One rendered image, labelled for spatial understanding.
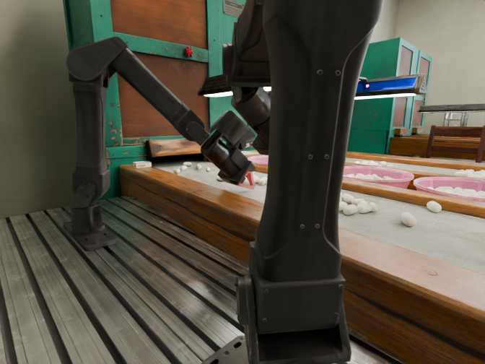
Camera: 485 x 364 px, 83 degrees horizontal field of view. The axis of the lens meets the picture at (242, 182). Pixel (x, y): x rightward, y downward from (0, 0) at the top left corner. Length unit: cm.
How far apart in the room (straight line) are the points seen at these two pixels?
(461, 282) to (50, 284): 59
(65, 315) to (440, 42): 589
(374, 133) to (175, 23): 269
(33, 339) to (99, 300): 9
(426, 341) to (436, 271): 8
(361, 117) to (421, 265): 325
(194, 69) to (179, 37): 14
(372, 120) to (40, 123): 311
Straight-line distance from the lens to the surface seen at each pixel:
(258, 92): 45
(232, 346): 38
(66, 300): 54
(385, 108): 353
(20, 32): 199
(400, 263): 41
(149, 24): 135
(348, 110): 19
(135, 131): 126
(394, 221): 64
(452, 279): 40
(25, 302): 56
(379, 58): 363
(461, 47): 588
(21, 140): 193
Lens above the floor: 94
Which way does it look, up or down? 12 degrees down
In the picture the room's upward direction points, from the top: straight up
